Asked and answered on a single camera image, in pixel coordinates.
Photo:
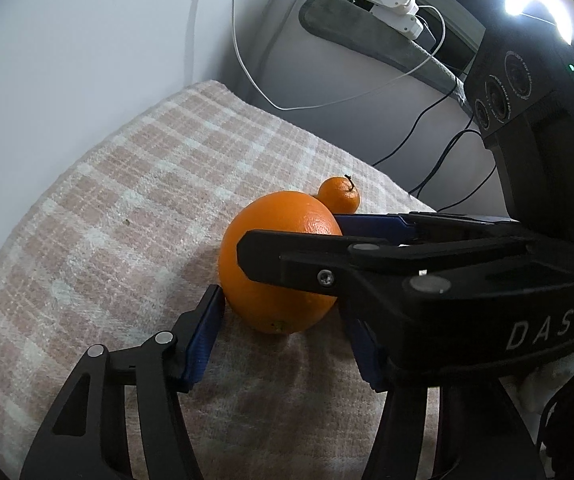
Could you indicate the grey sofa armrest cushion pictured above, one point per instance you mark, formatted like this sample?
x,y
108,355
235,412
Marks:
x,y
349,26

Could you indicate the pink plaid tablecloth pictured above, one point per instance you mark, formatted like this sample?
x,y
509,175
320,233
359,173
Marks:
x,y
128,238

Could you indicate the small mandarin with stem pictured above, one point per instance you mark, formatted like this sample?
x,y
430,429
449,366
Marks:
x,y
340,195

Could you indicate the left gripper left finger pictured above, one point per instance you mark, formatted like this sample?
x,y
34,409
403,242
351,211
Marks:
x,y
83,435

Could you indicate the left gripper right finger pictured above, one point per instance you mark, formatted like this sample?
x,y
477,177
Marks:
x,y
403,362

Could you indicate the white power strip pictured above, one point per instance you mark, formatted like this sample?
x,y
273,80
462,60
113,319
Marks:
x,y
399,15

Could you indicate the large smooth orange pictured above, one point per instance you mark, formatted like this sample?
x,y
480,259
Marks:
x,y
270,308

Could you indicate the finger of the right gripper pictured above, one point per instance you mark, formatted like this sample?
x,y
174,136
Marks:
x,y
422,227
359,268

